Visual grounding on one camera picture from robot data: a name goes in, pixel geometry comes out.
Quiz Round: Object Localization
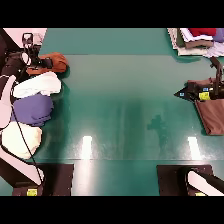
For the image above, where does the purple garment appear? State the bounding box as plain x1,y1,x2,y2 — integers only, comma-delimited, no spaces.
10,92,55,127

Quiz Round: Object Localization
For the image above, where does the black cable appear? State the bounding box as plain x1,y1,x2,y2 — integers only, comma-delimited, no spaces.
9,94,45,186

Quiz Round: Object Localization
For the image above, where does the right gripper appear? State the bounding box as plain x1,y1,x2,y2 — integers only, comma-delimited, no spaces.
185,81,215,102

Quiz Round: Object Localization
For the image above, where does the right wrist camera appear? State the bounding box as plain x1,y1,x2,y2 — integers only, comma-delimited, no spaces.
209,56,224,98

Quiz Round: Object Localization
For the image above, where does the orange shirt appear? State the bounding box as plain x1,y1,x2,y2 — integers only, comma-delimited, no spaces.
26,51,70,76

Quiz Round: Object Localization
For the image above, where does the lilac garment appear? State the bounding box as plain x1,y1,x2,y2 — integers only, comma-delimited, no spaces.
212,28,224,44

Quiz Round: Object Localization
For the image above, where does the red garment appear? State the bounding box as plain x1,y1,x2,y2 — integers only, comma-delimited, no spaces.
188,28,217,38

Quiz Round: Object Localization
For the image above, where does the dark green garment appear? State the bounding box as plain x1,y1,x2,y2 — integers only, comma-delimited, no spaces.
175,28,187,48

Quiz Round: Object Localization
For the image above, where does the pale patterned garment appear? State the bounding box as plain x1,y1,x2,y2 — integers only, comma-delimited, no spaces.
167,28,224,59

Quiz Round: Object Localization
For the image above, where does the brown garment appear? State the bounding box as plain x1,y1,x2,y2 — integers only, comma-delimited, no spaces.
187,77,224,136
184,39,215,50

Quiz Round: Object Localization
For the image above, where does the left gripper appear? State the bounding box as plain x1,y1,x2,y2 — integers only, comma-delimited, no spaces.
31,49,55,70

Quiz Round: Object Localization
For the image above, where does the white garment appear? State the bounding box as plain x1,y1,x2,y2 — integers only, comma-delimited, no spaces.
12,71,63,100
179,28,215,43

